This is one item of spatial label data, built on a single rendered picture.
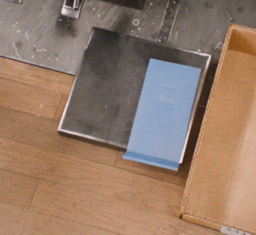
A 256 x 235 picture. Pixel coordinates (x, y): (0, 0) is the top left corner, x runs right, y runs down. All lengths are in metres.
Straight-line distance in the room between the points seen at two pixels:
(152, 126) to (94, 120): 0.08
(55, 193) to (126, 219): 0.10
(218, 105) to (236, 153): 0.07
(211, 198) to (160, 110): 0.13
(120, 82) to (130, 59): 0.04
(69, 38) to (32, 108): 0.11
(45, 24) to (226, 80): 0.27
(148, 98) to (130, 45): 0.08
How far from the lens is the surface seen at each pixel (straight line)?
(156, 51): 0.98
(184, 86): 0.96
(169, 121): 0.94
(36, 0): 1.06
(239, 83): 0.99
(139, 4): 1.02
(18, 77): 1.01
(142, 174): 0.94
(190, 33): 1.02
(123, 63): 0.98
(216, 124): 0.96
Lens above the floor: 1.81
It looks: 69 degrees down
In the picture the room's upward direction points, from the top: 5 degrees counter-clockwise
